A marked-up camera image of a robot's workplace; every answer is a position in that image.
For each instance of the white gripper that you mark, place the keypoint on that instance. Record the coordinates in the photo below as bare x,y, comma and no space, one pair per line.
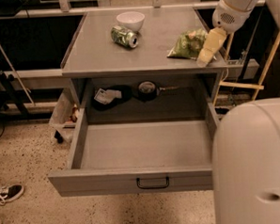
228,19

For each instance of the green jalapeno chip bag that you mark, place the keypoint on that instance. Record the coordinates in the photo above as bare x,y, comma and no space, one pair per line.
189,44

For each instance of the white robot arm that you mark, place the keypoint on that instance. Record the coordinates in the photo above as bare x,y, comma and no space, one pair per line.
246,145

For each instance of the grey cabinet counter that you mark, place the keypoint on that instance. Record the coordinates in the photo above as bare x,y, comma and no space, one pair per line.
100,63

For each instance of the black bag with paper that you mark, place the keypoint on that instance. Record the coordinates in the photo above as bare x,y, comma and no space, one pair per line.
107,98

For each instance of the grey open drawer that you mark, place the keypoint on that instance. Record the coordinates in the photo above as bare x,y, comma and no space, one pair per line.
107,159

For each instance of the white bowl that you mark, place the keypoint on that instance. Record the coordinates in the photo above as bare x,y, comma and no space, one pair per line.
133,20

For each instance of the black round pan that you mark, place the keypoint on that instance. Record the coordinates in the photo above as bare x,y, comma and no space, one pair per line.
148,91

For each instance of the green soda can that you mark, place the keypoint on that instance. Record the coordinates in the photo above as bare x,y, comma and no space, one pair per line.
124,36

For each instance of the clear plastic bin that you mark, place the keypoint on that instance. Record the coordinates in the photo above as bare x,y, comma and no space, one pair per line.
64,111

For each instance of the black tripod stand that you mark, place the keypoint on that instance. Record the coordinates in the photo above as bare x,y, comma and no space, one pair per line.
13,94

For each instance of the black white sneaker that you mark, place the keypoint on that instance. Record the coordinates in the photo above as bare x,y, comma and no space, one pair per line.
10,193

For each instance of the wooden frame stand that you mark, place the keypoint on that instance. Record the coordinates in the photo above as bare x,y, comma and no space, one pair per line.
246,72

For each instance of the black drawer handle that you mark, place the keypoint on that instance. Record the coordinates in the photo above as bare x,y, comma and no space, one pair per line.
153,183

